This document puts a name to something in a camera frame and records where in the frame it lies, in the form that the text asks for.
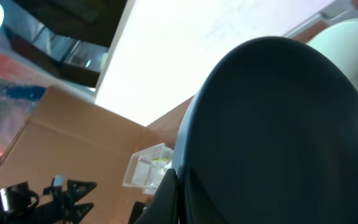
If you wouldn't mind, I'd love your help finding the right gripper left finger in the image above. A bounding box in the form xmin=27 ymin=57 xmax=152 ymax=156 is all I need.
xmin=134 ymin=169 xmax=178 ymax=224

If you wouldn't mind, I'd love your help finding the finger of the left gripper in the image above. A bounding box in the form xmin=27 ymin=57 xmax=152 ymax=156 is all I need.
xmin=67 ymin=179 xmax=98 ymax=202
xmin=70 ymin=203 xmax=94 ymax=224

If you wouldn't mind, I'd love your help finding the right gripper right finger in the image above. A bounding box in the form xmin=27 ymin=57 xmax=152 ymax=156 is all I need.
xmin=184 ymin=168 xmax=227 ymax=224

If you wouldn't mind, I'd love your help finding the yellow green snack wrapper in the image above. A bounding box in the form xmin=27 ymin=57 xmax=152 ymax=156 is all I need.
xmin=152 ymin=157 xmax=170 ymax=163

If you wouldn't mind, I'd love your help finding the dark blue plate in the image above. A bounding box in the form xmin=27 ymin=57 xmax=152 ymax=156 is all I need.
xmin=178 ymin=37 xmax=358 ymax=223

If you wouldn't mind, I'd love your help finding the mint green bowl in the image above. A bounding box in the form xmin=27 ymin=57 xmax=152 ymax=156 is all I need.
xmin=307 ymin=18 xmax=358 ymax=91

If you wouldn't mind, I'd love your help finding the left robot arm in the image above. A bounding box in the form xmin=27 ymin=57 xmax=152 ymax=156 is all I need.
xmin=0 ymin=175 xmax=97 ymax=224

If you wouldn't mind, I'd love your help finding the clear plastic waste bin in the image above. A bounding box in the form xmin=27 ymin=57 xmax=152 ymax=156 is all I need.
xmin=122 ymin=143 xmax=173 ymax=195

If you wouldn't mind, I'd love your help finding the grey dishwasher rack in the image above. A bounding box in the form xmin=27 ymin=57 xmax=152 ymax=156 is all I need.
xmin=285 ymin=0 xmax=358 ymax=44

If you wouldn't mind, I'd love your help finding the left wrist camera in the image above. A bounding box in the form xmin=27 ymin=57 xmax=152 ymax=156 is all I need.
xmin=52 ymin=175 xmax=65 ymax=188

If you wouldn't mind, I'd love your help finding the brown cardboard box wall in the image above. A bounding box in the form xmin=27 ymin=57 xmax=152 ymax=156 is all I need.
xmin=0 ymin=86 xmax=190 ymax=223

